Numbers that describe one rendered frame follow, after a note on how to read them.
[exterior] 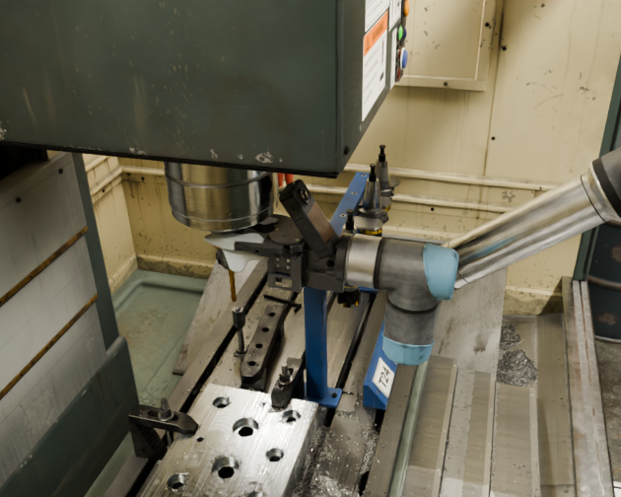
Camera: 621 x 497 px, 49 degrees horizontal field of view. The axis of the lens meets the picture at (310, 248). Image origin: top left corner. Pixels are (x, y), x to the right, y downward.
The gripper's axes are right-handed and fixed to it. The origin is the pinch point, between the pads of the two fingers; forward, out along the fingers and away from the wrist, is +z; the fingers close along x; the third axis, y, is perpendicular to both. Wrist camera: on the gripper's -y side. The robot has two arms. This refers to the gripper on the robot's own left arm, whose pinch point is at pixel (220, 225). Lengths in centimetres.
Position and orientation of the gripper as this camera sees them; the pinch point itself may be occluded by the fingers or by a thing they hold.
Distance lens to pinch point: 102.3
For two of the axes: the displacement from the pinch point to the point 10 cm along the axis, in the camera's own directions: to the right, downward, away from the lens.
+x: 2.7, -4.9, 8.3
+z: -9.6, -1.5, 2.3
